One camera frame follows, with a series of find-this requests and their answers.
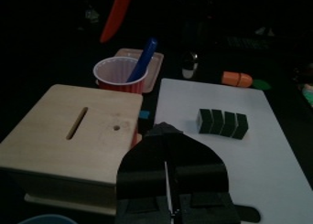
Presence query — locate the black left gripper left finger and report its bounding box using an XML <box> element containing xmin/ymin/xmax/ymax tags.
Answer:
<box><xmin>114</xmin><ymin>121</ymin><xmax>173</xmax><ymax>224</ymax></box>

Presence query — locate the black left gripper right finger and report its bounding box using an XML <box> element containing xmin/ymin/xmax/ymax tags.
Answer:
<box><xmin>164</xmin><ymin>123</ymin><xmax>243</xmax><ymax>224</ymax></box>

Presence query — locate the white cutting board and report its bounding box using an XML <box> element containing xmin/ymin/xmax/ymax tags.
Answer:
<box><xmin>153</xmin><ymin>77</ymin><xmax>313</xmax><ymax>224</ymax></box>

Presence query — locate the pink rectangular plate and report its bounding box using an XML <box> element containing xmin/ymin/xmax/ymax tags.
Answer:
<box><xmin>95</xmin><ymin>48</ymin><xmax>165</xmax><ymax>94</ymax></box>

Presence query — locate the wooden box with slot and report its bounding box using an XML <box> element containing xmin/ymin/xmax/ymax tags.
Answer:
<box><xmin>0</xmin><ymin>83</ymin><xmax>145</xmax><ymax>217</ymax></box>

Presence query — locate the red plastic cup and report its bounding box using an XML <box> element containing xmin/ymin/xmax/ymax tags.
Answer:
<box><xmin>93</xmin><ymin>56</ymin><xmax>150</xmax><ymax>94</ymax></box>

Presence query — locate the orange toy carrot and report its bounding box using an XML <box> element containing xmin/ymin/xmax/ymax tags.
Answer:
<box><xmin>221</xmin><ymin>70</ymin><xmax>273</xmax><ymax>91</ymax></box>

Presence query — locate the blue plastic stick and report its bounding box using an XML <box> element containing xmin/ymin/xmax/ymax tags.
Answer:
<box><xmin>126</xmin><ymin>37</ymin><xmax>160</xmax><ymax>83</ymax></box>

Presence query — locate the pale green toy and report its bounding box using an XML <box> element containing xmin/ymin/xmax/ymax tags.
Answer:
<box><xmin>301</xmin><ymin>82</ymin><xmax>313</xmax><ymax>108</ymax></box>

